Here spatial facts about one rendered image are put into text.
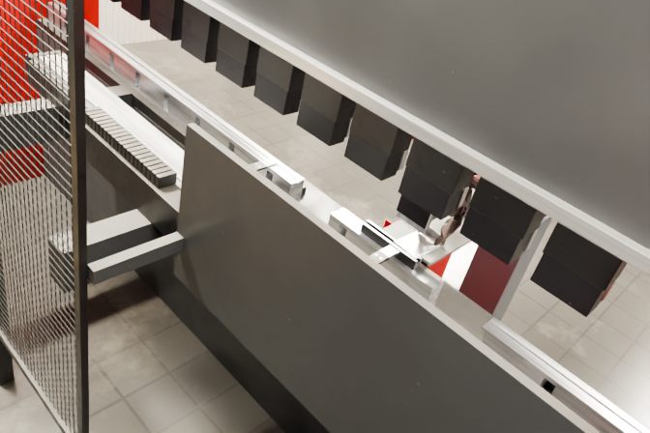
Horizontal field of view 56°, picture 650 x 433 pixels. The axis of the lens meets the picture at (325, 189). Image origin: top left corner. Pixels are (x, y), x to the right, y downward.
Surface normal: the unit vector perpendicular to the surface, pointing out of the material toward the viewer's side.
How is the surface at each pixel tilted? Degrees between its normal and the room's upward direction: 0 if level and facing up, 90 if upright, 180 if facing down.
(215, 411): 0
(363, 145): 90
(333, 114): 90
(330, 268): 90
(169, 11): 90
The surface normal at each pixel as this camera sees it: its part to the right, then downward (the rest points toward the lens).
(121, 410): 0.20, -0.82
